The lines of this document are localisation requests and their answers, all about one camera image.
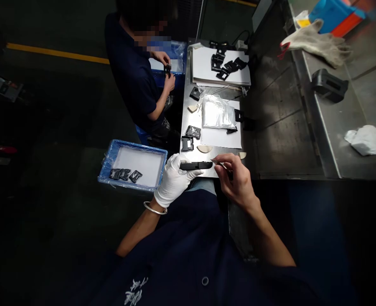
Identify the person's right hand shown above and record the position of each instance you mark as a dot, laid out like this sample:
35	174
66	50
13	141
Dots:
238	185

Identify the person's left hand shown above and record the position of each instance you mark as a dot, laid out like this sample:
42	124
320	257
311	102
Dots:
172	183

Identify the long black plastic part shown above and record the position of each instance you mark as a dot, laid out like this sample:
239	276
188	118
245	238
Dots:
195	165

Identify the small metal blade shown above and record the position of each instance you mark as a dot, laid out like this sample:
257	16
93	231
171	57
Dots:
215	162

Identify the beige wedge piece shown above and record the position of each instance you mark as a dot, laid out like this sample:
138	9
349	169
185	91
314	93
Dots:
193	108
204	149
242	155

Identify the bagged black part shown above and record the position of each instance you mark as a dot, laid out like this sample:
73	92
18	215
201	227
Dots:
114	173
135	176
193	132
124	174

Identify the blue crate with white liner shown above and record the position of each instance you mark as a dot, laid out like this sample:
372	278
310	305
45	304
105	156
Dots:
133	159

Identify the small black plastic part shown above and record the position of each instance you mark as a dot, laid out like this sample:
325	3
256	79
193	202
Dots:
232	130

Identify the person's body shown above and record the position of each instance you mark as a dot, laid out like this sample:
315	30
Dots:
187	255

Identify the clear plastic bag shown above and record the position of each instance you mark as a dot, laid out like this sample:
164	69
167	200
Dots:
218	111

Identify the stack of white sheets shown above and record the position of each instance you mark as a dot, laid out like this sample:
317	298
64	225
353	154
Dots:
203	68

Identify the blue crate with plastic bag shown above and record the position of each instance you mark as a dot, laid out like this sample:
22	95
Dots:
178	63

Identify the pile of black plastic parts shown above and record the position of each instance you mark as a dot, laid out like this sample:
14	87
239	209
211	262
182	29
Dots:
226	62

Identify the black plastic block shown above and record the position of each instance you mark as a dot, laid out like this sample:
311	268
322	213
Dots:
329	84

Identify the crumpled white cloth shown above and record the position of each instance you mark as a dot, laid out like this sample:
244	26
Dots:
367	140

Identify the white knitted work glove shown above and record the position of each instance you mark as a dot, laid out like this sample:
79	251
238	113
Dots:
315	43

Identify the grey machine box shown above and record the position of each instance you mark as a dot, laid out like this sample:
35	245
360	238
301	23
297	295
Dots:
3	87

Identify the blue and orange container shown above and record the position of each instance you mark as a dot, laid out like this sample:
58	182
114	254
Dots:
337	16

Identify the black plastic frame part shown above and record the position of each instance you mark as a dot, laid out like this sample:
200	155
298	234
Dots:
238	115
186	143
194	93

